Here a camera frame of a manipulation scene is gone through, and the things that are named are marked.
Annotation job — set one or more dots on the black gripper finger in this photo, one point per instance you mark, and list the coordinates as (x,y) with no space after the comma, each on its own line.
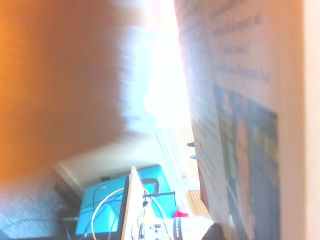
(214,232)

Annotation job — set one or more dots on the pink red paperback book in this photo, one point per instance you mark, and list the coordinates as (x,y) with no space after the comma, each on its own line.
(250,125)

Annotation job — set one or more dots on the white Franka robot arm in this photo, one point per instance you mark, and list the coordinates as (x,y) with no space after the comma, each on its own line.
(192,227)

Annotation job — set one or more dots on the black table clamp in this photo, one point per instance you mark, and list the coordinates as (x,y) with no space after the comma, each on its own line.
(156,185)

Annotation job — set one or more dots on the light blue cloth cover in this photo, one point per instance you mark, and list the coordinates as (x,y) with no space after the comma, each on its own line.
(160,175)

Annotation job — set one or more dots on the wooden bookshelf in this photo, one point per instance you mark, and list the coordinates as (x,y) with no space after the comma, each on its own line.
(50,75)

